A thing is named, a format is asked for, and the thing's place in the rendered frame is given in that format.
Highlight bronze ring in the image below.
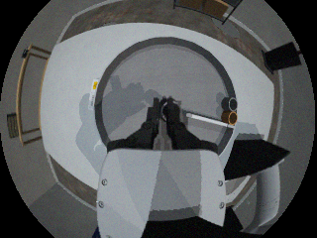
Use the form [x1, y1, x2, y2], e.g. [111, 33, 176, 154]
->
[221, 111, 238, 125]

